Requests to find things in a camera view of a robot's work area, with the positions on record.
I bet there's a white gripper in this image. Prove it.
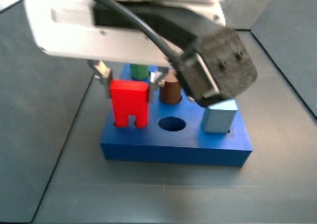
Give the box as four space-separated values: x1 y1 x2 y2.
24 0 225 98

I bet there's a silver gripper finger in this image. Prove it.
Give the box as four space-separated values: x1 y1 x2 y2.
149 67 170 101

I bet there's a red two-pronged block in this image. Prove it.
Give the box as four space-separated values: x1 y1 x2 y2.
110 80 149 128

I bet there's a blue shape-sorter board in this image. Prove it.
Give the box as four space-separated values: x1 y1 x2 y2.
99 63 255 168

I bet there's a green hexagonal peg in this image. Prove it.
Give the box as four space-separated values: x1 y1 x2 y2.
130 64 149 81

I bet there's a brown cylinder peg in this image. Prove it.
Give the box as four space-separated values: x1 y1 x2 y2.
160 71 181 105

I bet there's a light blue rectangular block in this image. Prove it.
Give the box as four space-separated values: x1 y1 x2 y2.
202 99 238 133

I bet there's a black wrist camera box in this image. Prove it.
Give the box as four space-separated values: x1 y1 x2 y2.
176 26 259 108

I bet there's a black cable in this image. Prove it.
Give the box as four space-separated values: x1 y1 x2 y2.
61 0 188 65

